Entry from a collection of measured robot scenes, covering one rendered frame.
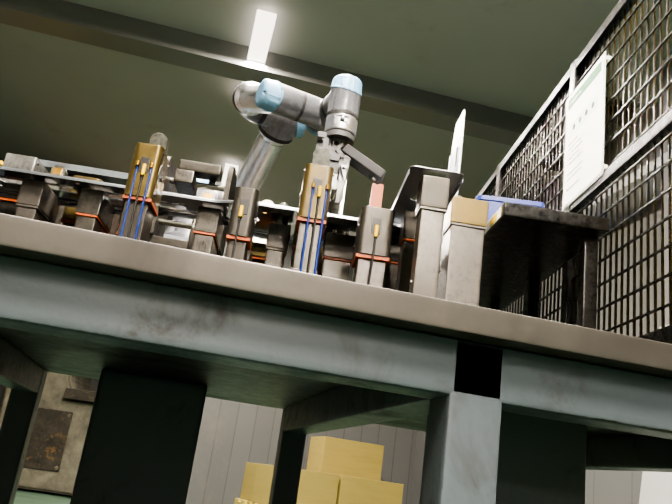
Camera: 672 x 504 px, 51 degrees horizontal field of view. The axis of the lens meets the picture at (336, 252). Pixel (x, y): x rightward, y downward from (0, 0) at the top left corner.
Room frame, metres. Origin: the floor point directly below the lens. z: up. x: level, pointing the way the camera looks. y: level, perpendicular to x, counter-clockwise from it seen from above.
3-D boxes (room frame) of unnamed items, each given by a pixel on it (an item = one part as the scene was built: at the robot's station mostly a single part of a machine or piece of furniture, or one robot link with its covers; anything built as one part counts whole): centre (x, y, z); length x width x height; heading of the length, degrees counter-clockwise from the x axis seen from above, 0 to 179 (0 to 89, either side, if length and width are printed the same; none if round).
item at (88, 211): (1.53, 0.56, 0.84); 0.12 x 0.05 x 0.29; 2
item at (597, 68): (1.48, -0.55, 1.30); 0.23 x 0.02 x 0.31; 2
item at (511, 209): (1.77, -0.41, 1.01); 0.90 x 0.22 x 0.03; 2
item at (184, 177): (1.75, 0.38, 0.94); 0.18 x 0.13 x 0.49; 92
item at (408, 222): (1.36, -0.15, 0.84); 0.05 x 0.05 x 0.29; 2
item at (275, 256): (1.55, 0.14, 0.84); 0.05 x 0.05 x 0.29; 2
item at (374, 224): (1.35, -0.07, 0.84); 0.12 x 0.07 x 0.28; 2
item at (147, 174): (1.35, 0.41, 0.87); 0.12 x 0.07 x 0.35; 2
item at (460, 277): (1.44, -0.27, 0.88); 0.08 x 0.08 x 0.36; 2
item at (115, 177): (1.86, 0.72, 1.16); 0.37 x 0.14 x 0.02; 92
